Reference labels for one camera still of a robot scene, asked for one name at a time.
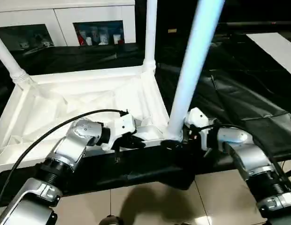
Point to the white plastic table top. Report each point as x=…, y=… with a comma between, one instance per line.
x=77, y=98

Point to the white plastic table leg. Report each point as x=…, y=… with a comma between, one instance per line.
x=194, y=58
x=9, y=61
x=150, y=35

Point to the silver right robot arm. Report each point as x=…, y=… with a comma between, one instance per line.
x=248, y=159

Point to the black plastic mat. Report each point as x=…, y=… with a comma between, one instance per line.
x=241, y=98

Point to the dark brown rounded part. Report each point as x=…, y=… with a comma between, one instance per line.
x=111, y=221

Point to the white small bottle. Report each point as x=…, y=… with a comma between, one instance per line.
x=89, y=41
x=116, y=38
x=103, y=39

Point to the black metal stand leg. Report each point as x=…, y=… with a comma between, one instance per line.
x=290, y=170

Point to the yellow label sticker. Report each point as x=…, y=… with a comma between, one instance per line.
x=172, y=30

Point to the red small figurine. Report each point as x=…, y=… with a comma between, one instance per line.
x=81, y=39

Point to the black tall cabinet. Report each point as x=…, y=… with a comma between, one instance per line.
x=166, y=18

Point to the white flat board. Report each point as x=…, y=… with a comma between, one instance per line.
x=274, y=49

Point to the black long bar device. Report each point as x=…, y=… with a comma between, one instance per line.
x=253, y=23

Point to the white glass-door cabinet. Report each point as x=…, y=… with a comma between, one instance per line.
x=61, y=16

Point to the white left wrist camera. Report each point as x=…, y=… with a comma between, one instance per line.
x=122, y=126

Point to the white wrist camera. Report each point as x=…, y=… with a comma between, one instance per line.
x=199, y=117
x=122, y=126

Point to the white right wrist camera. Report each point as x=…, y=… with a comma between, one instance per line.
x=199, y=117

